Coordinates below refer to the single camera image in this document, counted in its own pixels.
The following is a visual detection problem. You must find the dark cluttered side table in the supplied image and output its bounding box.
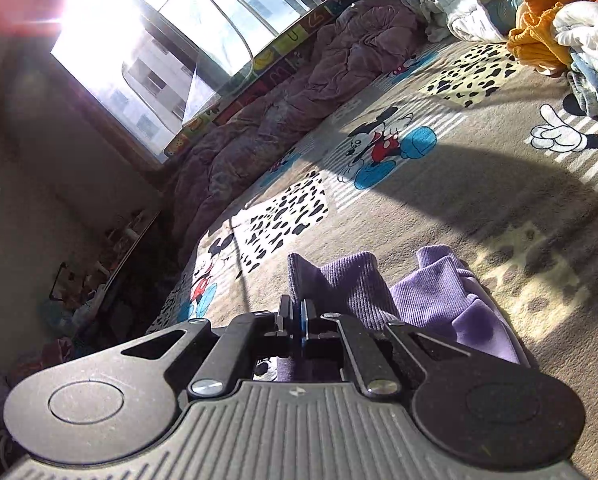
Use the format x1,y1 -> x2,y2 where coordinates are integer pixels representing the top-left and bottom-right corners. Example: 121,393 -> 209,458
38,208 -> 180,356

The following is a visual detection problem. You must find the white pink print garment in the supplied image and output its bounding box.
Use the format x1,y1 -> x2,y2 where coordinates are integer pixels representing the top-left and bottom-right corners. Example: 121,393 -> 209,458
553,1 -> 598,73

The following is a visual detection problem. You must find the mustard yellow garment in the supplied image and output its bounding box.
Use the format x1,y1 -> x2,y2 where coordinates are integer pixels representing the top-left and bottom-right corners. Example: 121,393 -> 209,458
506,0 -> 598,77

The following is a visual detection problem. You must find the Mickey Mouse print bed blanket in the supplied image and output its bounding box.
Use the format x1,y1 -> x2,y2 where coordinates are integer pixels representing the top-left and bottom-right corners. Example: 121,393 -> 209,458
152,44 -> 598,479

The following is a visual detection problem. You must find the colourful alphabet foam mat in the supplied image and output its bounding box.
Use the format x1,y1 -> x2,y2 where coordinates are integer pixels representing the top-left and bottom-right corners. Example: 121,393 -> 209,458
163,0 -> 356,158

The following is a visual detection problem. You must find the crumpled pink purple quilt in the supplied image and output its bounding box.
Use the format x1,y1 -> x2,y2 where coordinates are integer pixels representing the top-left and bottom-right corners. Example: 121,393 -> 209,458
170,0 -> 422,263

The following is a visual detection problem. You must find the lilac purple sweatshirt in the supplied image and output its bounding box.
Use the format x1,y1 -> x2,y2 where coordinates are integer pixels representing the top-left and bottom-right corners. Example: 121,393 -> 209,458
288,245 -> 530,366

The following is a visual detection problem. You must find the blue denim garment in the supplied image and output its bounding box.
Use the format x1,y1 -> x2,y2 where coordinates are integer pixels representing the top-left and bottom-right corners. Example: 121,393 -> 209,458
567,51 -> 598,119

